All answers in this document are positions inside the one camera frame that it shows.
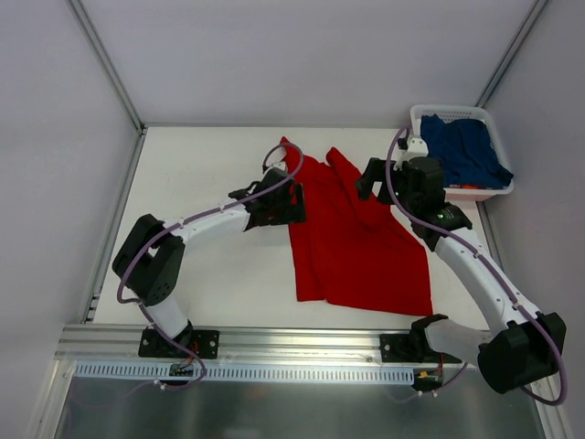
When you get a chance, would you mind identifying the red t shirt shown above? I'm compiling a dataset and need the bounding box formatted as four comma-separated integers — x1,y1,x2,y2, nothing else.
281,138,433,316

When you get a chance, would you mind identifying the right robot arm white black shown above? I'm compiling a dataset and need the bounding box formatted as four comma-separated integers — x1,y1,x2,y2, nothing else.
356,157,568,405

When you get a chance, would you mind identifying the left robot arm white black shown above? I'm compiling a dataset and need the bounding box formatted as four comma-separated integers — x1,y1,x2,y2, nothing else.
112,167,306,359

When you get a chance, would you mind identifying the blue t shirt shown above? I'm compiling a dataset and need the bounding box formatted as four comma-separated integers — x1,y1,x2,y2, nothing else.
420,114,514,190

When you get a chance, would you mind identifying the white plastic laundry basket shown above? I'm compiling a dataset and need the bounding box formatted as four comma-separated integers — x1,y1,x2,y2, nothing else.
410,104,514,201

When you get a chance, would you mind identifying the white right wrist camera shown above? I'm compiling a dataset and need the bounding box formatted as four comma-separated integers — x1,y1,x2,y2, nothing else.
396,136,429,169

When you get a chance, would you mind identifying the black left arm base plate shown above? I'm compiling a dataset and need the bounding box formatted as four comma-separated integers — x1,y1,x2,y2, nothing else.
138,328,220,359

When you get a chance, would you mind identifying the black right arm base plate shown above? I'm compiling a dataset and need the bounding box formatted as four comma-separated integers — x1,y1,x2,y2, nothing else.
378,332,462,364

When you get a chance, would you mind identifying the aluminium mounting rail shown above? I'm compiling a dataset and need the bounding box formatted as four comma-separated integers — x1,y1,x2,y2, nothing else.
55,323,463,367

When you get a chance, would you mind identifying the white slotted cable duct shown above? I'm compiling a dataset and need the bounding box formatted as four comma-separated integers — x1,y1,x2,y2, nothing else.
74,361,415,386

